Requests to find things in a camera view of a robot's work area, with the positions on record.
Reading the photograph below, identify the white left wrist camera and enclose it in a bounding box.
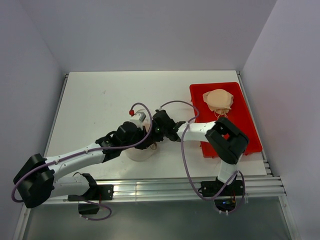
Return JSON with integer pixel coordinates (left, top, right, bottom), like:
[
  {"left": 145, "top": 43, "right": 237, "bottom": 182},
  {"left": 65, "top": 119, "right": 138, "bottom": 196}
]
[{"left": 129, "top": 110, "right": 147, "bottom": 127}]

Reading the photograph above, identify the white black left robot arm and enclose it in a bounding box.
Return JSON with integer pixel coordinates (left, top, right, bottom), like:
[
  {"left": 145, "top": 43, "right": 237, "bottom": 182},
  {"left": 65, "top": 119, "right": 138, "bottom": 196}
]
[{"left": 11, "top": 121, "right": 158, "bottom": 209}]

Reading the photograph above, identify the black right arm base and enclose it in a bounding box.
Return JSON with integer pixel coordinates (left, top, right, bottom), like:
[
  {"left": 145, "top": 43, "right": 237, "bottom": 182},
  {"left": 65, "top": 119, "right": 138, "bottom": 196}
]
[{"left": 198, "top": 179, "right": 247, "bottom": 213}]

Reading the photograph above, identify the aluminium mounting rail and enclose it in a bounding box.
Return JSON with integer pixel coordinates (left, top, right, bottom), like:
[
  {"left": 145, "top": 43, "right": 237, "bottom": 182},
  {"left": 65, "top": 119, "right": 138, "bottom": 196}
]
[{"left": 24, "top": 159, "right": 287, "bottom": 205}]

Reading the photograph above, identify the beige bra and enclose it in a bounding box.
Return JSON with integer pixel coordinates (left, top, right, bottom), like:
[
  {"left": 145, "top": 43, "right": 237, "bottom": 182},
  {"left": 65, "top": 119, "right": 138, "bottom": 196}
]
[{"left": 202, "top": 89, "right": 234, "bottom": 119}]

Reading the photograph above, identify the pink bra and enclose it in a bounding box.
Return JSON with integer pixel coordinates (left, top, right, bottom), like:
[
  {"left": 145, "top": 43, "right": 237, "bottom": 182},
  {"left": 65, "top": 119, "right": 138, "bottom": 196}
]
[{"left": 143, "top": 120, "right": 158, "bottom": 151}]

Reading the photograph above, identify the red plastic tray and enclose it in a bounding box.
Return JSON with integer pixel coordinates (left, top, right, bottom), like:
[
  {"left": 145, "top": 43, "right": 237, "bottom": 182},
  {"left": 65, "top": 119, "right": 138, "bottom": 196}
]
[{"left": 189, "top": 82, "right": 263, "bottom": 155}]

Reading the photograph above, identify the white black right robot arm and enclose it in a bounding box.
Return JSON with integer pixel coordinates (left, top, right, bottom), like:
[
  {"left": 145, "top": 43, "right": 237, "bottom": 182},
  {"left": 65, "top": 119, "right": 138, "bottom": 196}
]
[{"left": 151, "top": 110, "right": 249, "bottom": 195}]

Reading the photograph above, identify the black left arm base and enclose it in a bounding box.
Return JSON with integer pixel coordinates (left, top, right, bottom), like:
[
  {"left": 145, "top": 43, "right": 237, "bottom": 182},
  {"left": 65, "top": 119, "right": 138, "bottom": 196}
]
[{"left": 67, "top": 184, "right": 114, "bottom": 216}]

